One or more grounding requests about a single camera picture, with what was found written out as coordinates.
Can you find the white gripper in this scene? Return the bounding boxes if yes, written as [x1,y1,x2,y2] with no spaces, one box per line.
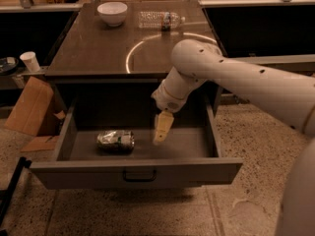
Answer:
[151,82,186,144]

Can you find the crushed silver green soda can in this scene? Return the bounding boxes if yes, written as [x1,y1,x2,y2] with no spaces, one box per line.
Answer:
[96,130,135,152]

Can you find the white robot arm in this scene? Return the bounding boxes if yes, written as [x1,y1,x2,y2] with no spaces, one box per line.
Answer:
[152,39,315,236]

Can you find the grey open top drawer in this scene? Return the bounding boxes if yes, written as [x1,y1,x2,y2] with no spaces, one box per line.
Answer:
[31,92,242,189]

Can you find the grey counter cabinet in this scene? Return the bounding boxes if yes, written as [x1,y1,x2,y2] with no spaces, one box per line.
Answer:
[46,1,216,106]

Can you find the clear plastic water bottle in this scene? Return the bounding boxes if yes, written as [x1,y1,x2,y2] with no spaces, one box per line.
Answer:
[138,11,185,31]

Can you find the white ceramic bowl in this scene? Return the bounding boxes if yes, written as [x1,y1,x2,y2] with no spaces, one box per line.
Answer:
[97,2,128,27]

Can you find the small brown cardboard piece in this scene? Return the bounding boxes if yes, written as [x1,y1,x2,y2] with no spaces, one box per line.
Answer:
[21,136,59,152]

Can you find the brown cardboard sheet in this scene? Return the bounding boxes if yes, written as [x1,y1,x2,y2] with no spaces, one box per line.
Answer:
[4,77,65,136]

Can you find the black metal stand leg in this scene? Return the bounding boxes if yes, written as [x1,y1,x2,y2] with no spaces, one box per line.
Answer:
[0,156,32,226]

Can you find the white paper cup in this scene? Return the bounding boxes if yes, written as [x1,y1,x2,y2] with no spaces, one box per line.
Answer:
[20,51,40,72]

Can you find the black round dish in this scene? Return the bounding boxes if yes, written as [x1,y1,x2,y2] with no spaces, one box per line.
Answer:
[0,57,19,76]

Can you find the black drawer handle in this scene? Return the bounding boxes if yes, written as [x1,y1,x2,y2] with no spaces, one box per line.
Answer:
[122,170,157,183]

